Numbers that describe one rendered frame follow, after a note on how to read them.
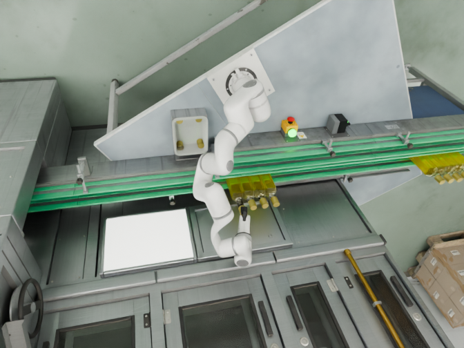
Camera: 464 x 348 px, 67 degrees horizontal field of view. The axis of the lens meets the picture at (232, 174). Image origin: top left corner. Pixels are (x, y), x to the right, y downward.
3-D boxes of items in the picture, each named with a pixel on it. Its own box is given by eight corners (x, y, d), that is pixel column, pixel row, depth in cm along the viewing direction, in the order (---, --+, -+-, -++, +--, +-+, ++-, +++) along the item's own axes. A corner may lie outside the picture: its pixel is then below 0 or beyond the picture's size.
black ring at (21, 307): (34, 298, 143) (23, 351, 128) (16, 268, 129) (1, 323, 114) (47, 296, 144) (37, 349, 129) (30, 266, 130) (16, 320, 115)
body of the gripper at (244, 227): (250, 247, 159) (250, 228, 167) (253, 233, 152) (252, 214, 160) (233, 246, 158) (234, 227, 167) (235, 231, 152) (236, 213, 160)
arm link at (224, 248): (232, 203, 140) (250, 244, 148) (203, 210, 144) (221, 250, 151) (229, 215, 133) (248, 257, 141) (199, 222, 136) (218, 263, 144)
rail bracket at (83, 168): (83, 170, 180) (79, 200, 163) (75, 143, 169) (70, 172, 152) (93, 168, 181) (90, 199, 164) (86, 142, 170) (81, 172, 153)
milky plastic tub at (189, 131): (172, 146, 186) (174, 156, 180) (170, 110, 172) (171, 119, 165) (205, 143, 190) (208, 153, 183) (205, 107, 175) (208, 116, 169)
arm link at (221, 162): (214, 128, 140) (190, 152, 134) (235, 128, 129) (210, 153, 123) (230, 155, 146) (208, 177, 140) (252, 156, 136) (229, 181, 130)
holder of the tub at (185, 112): (173, 154, 190) (175, 163, 184) (170, 109, 172) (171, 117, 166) (205, 150, 193) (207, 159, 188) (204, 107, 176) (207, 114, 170)
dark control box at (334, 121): (325, 126, 201) (331, 134, 195) (328, 114, 196) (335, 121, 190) (338, 124, 202) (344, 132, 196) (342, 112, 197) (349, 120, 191)
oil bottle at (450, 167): (422, 154, 216) (453, 184, 195) (425, 146, 212) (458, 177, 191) (429, 152, 217) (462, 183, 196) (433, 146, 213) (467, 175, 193)
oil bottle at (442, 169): (413, 155, 215) (445, 185, 194) (418, 147, 211) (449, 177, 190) (422, 154, 216) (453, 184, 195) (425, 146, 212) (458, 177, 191)
